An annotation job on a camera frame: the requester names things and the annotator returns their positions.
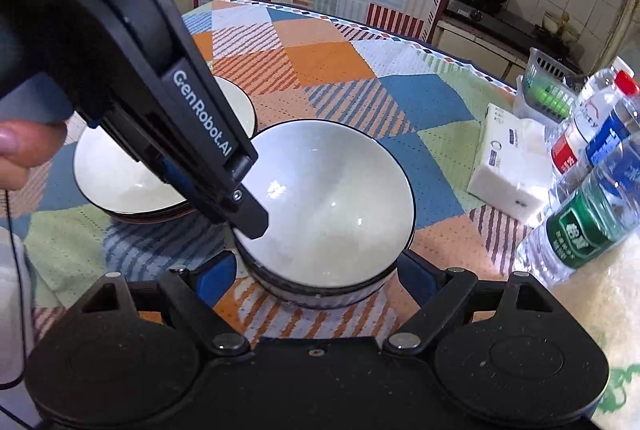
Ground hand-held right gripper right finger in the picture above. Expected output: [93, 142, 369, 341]
[382, 250, 553, 354]

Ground black gas stove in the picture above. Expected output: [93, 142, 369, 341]
[445, 0, 551, 42]

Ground white kitchen cabinet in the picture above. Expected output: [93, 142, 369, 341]
[434, 17, 531, 82]

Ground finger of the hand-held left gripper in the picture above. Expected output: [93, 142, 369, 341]
[159, 156, 271, 241]

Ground patchwork tablecloth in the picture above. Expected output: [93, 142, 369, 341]
[0, 0, 566, 341]

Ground person's left hand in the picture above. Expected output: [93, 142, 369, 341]
[0, 119, 68, 191]

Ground white plate with sun print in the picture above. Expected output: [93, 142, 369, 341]
[73, 77, 259, 213]

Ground white tissue pack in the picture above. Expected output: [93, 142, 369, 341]
[467, 103, 558, 226]

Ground black cable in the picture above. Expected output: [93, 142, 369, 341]
[0, 187, 47, 428]

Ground green label water bottle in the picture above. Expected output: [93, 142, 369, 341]
[517, 160, 640, 288]

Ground person's white garment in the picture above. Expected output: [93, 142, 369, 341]
[0, 230, 37, 411]

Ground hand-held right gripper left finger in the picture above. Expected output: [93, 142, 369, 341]
[80, 252, 252, 357]

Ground grey plastic basket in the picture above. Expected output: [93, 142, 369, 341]
[515, 47, 592, 123]

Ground red cap water bottle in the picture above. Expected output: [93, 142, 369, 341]
[585, 70, 640, 168]

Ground red label water bottle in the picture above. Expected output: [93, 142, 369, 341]
[550, 67, 626, 178]

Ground dark blue label water bottle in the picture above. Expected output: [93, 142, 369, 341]
[555, 97, 640, 211]

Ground green packets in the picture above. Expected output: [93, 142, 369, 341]
[530, 79, 574, 117]

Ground ribbed white bowl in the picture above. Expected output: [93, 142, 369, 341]
[239, 255, 398, 309]

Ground white ceramic bowl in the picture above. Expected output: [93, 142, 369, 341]
[231, 119, 417, 291]

